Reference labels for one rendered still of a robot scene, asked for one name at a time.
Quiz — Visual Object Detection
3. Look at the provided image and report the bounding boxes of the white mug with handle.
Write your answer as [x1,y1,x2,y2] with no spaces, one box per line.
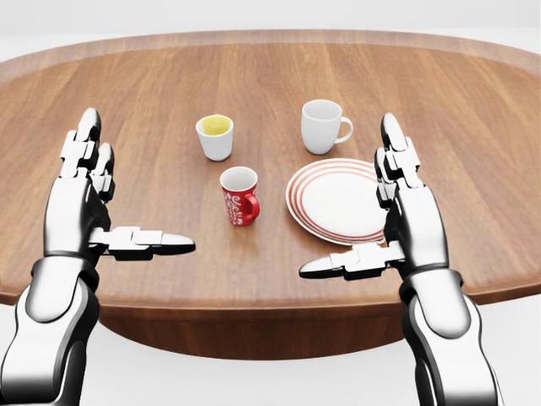
[300,99,354,156]

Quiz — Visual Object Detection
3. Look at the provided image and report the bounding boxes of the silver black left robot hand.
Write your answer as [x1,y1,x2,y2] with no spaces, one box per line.
[43,107,197,261]

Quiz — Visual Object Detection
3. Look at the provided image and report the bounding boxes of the red patterned mug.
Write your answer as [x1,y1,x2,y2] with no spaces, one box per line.
[219,166,261,228]

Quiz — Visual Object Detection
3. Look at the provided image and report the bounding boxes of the white plate with red rings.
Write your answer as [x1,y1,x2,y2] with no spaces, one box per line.
[285,157,391,247]

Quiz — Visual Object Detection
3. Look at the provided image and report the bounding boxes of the white cup with yellow inside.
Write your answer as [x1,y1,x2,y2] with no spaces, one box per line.
[194,113,235,162]

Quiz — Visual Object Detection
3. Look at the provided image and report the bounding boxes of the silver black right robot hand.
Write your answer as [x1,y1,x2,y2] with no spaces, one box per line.
[298,112,451,282]

